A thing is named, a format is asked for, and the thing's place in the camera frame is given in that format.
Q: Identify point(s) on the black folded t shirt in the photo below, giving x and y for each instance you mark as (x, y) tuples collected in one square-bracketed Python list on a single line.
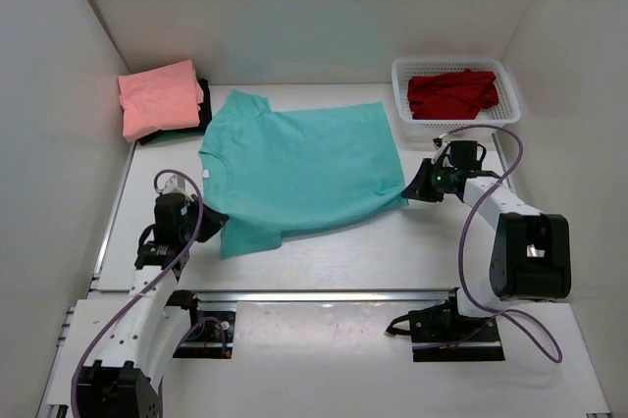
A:
[(204, 112)]

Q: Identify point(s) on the green folded t shirt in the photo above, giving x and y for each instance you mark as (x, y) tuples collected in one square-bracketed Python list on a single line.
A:
[(171, 134)]

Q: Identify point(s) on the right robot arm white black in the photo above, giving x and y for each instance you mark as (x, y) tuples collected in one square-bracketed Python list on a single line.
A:
[(530, 259)]

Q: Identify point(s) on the white plastic basket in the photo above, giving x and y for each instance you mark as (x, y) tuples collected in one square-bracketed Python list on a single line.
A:
[(506, 112)]

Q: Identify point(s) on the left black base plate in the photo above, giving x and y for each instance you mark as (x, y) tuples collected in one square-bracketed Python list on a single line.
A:
[(212, 327)]

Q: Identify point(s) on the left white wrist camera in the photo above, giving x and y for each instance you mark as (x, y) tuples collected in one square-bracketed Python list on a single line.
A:
[(174, 184)]

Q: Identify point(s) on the pink folded t shirt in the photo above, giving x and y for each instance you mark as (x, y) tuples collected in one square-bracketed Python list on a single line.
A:
[(164, 99)]

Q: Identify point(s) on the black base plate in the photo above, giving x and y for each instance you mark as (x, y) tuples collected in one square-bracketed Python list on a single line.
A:
[(440, 334), (212, 327)]

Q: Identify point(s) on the red t shirt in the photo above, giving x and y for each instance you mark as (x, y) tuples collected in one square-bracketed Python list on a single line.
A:
[(452, 96)]

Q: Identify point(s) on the teal t shirt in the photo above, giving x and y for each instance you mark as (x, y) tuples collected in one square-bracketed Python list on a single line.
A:
[(296, 173)]

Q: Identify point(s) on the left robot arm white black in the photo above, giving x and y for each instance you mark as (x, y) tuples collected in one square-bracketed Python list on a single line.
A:
[(121, 372)]

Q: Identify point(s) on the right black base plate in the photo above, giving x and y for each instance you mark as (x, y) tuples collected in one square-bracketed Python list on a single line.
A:
[(440, 334)]

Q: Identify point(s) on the aluminium rail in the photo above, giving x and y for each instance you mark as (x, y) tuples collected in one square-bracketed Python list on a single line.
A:
[(321, 296)]

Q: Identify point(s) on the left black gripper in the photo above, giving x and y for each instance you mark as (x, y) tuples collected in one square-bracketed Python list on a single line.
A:
[(215, 220)]

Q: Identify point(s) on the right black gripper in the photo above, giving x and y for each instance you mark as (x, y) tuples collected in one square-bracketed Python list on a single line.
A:
[(417, 188)]

